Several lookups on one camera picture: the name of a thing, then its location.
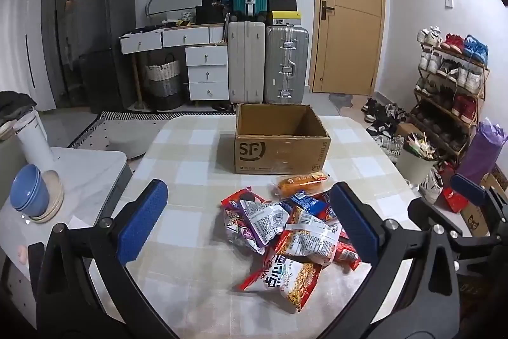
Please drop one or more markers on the pile of black white shoes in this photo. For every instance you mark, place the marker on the pile of black white shoes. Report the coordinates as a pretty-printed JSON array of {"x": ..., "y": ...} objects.
[{"x": 381, "y": 116}]

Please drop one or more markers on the grey round pouf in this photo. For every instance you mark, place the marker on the grey round pouf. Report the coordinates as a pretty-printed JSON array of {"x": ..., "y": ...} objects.
[{"x": 127, "y": 140}]

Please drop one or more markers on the dark grey refrigerator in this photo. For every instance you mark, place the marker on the dark grey refrigerator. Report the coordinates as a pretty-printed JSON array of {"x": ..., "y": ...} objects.
[{"x": 103, "y": 25}]

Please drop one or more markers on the small red snack packet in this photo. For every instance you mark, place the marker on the small red snack packet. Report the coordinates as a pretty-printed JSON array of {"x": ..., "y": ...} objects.
[{"x": 347, "y": 253}]

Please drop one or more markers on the beige trash bin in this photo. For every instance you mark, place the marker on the beige trash bin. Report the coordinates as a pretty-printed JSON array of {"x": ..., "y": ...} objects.
[{"x": 412, "y": 168}]

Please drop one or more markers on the dark glass cabinet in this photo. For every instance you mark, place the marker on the dark glass cabinet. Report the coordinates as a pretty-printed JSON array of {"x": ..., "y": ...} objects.
[{"x": 59, "y": 5}]

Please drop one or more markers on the dark cloth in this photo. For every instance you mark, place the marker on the dark cloth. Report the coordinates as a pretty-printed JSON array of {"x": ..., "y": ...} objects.
[{"x": 16, "y": 104}]

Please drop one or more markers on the purple silver snack packet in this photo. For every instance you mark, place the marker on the purple silver snack packet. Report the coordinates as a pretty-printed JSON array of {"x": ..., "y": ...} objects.
[{"x": 258, "y": 222}]

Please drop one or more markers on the yellow shoebox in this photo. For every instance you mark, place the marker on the yellow shoebox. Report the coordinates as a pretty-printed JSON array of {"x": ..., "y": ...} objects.
[{"x": 285, "y": 18}]

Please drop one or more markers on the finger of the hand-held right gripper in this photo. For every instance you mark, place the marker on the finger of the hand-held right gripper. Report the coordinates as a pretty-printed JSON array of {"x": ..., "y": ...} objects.
[
  {"x": 468, "y": 190},
  {"x": 432, "y": 214}
]

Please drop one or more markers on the wooden door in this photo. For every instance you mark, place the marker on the wooden door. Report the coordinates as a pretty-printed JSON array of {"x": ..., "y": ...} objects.
[{"x": 349, "y": 45}]

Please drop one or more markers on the white side table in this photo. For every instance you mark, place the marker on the white side table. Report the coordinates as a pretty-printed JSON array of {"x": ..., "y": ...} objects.
[{"x": 87, "y": 172}]

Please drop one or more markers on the orange bread packet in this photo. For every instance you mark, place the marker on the orange bread packet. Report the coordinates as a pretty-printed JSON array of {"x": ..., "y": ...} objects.
[{"x": 301, "y": 183}]

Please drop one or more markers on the stack of blue bowls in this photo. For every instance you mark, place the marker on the stack of blue bowls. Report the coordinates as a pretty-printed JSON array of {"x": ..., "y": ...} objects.
[{"x": 27, "y": 192}]

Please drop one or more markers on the plain black shoebox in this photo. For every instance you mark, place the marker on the plain black shoebox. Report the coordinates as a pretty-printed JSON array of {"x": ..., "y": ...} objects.
[{"x": 281, "y": 4}]

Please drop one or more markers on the grey doormat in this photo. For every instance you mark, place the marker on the grey doormat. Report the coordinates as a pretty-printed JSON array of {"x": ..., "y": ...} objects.
[{"x": 341, "y": 100}]

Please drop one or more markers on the beige suitcase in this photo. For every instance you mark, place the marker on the beige suitcase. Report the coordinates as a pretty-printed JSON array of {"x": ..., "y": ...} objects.
[{"x": 246, "y": 61}]

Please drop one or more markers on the oval mirror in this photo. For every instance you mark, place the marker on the oval mirror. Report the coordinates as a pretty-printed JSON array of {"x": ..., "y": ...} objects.
[{"x": 174, "y": 1}]

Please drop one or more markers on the patterned rug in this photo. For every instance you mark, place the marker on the patterned rug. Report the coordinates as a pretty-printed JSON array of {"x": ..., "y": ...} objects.
[{"x": 99, "y": 128}]

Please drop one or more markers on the rows of assorted sneakers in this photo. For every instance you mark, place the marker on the rows of assorted sneakers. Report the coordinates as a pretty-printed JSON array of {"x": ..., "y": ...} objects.
[{"x": 474, "y": 47}]

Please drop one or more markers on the cat print cardboard box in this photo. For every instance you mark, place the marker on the cat print cardboard box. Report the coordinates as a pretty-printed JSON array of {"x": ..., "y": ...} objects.
[{"x": 476, "y": 220}]

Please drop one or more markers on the white drawer dresser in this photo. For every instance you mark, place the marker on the white drawer dresser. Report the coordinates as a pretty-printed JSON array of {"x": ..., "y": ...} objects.
[{"x": 206, "y": 57}]

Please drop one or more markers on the black storage box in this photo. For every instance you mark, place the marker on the black storage box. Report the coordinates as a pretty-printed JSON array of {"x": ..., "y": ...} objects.
[{"x": 212, "y": 15}]

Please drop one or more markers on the white kettle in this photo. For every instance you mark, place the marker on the white kettle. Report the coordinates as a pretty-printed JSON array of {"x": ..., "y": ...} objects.
[{"x": 35, "y": 144}]

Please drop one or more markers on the stack of beige plates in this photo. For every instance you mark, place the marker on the stack of beige plates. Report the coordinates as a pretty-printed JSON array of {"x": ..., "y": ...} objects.
[{"x": 55, "y": 192}]

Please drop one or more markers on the red box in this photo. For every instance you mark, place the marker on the red box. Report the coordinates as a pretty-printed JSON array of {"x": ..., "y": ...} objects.
[{"x": 452, "y": 200}]

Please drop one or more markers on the white sneaker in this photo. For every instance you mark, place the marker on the white sneaker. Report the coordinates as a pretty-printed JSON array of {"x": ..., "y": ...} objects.
[{"x": 430, "y": 184}]

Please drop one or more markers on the brown cardboard box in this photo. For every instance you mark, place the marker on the brown cardboard box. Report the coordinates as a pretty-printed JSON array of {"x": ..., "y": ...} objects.
[{"x": 278, "y": 156}]

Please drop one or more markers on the woven laundry basket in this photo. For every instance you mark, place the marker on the woven laundry basket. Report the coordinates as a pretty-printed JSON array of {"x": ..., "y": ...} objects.
[{"x": 162, "y": 85}]

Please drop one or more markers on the purple bag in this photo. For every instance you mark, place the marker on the purple bag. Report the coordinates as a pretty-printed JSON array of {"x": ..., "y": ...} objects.
[{"x": 484, "y": 152}]

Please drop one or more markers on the wooden shoe rack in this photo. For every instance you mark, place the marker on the wooden shoe rack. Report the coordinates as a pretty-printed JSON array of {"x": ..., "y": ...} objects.
[{"x": 485, "y": 83}]

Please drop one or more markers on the white wardrobe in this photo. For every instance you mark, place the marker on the white wardrobe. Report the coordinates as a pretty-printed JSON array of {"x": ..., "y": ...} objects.
[{"x": 39, "y": 45}]

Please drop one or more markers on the small plain cardboard box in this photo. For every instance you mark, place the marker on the small plain cardboard box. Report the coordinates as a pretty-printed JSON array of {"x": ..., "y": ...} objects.
[{"x": 405, "y": 129}]

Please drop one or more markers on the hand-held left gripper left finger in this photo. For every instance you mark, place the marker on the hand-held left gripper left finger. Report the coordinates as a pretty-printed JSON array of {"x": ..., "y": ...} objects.
[{"x": 143, "y": 220}]

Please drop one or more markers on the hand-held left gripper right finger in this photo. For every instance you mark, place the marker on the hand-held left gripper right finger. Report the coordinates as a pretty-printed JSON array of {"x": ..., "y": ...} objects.
[{"x": 353, "y": 224}]

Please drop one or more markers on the silver suitcase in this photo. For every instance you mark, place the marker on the silver suitcase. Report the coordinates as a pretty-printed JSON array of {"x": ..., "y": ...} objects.
[{"x": 278, "y": 65}]

